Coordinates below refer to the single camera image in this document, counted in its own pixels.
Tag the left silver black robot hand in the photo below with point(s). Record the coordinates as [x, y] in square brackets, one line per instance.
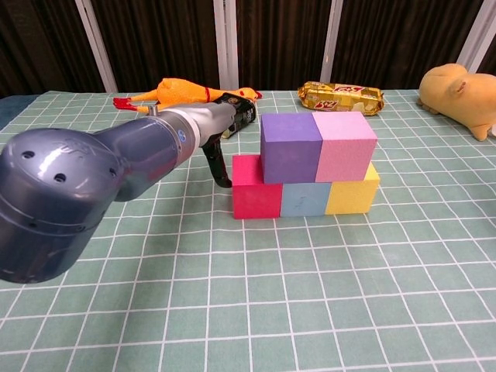
[217, 124]

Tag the purple foam cube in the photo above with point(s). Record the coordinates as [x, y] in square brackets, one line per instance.
[288, 151]

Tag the red foam cube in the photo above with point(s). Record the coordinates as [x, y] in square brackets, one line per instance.
[252, 193]

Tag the blue foam cube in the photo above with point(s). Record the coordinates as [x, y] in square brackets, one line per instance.
[304, 199]

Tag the pink foam cube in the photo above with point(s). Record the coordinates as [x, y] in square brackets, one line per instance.
[345, 149]

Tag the yellow foam cube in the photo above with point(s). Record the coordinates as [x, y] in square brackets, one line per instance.
[350, 197]

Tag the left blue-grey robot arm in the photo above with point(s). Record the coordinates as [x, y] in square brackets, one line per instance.
[77, 201]

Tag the black rectangular tin can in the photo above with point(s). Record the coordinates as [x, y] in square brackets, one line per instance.
[242, 112]

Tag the orange rubber chicken toy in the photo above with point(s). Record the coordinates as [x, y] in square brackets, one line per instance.
[180, 93]

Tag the black pleated curtain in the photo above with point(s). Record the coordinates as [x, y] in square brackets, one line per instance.
[162, 38]

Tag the gold biscuit packet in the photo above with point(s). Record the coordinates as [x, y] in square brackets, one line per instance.
[341, 98]

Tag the green checkered tablecloth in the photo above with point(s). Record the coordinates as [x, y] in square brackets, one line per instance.
[248, 310]

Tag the dark blue table pad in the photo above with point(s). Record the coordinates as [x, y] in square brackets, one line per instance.
[15, 106]

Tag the yellow plush animal toy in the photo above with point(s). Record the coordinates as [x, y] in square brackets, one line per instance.
[457, 97]

